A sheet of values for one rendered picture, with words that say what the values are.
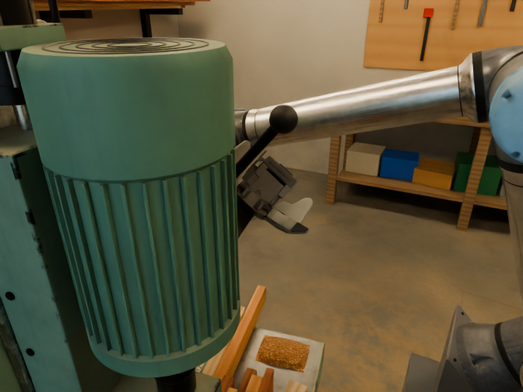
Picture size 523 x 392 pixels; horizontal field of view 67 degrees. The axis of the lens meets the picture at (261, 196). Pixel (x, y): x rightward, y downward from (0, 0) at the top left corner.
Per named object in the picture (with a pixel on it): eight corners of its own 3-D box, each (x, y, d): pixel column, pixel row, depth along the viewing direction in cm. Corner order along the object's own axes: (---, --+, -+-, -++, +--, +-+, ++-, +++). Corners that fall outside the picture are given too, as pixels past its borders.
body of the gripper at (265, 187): (265, 147, 59) (253, 159, 71) (226, 189, 58) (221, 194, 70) (302, 181, 60) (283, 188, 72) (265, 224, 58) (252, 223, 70)
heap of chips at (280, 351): (303, 372, 75) (304, 365, 75) (254, 360, 78) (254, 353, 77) (310, 345, 81) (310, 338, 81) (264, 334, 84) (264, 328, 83)
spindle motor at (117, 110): (204, 401, 38) (171, 61, 24) (54, 358, 42) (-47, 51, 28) (258, 287, 53) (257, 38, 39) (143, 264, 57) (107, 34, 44)
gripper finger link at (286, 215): (328, 203, 52) (286, 181, 59) (300, 236, 51) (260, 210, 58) (337, 215, 54) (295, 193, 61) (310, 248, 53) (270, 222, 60)
